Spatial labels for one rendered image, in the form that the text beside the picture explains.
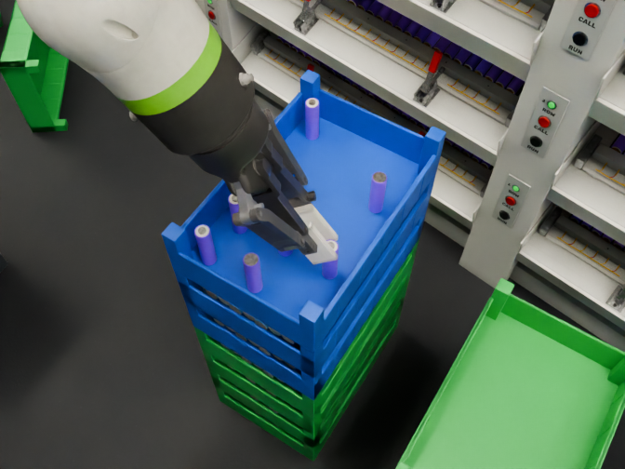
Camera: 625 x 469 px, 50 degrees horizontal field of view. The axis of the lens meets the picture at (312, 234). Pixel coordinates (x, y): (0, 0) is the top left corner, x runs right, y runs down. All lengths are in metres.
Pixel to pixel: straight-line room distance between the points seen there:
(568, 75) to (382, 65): 0.37
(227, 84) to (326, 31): 0.74
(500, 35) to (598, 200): 0.29
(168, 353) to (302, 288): 0.56
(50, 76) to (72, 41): 1.32
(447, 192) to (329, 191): 0.46
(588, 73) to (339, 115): 0.32
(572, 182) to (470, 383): 0.36
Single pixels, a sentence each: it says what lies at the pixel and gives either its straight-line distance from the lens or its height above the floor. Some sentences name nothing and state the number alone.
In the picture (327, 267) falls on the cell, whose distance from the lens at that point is 0.77.
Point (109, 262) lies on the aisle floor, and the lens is 1.43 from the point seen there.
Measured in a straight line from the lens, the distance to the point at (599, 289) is 1.26.
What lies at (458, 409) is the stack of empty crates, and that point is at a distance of 0.93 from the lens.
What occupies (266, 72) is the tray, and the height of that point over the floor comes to 0.16.
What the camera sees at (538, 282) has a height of 0.04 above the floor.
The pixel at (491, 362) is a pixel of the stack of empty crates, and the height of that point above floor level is 0.32.
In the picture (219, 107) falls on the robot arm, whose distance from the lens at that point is 0.53.
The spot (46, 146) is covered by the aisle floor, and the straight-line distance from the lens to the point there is 1.65.
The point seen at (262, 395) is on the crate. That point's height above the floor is 0.20.
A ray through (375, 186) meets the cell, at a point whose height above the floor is 0.54.
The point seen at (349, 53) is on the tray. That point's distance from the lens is 1.23.
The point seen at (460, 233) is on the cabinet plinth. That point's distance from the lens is 1.39.
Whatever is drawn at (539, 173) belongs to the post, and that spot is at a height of 0.36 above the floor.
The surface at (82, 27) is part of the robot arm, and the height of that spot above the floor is 0.89.
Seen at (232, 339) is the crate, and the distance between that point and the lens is 0.90.
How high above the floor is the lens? 1.19
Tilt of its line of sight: 58 degrees down
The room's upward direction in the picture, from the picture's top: straight up
